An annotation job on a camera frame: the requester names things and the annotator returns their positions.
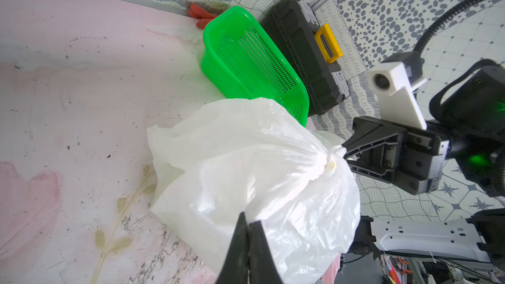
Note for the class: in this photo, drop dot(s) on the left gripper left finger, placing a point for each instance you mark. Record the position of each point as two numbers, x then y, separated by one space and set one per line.
236 265

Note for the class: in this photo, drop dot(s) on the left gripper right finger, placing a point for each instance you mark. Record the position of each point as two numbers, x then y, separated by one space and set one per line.
262 269

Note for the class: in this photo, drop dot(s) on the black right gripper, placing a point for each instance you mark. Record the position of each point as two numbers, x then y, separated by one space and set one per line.
422 157

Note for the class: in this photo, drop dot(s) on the pink patterned plastic bag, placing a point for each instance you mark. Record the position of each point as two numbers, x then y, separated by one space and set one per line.
331 273

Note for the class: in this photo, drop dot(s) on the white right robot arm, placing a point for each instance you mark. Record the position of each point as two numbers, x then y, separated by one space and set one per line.
455 153

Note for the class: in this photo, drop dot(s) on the black plastic toolbox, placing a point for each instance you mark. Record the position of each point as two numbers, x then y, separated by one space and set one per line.
291 25

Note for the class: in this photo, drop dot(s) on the green plastic basket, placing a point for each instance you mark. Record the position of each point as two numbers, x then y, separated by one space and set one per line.
242 61

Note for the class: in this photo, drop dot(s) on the red object behind basket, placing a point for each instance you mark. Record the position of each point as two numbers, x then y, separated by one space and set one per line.
203 17

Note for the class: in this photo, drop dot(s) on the floral pink table mat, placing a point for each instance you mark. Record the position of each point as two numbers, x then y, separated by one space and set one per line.
81 82

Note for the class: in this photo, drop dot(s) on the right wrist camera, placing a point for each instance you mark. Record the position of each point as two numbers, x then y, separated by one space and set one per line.
395 94

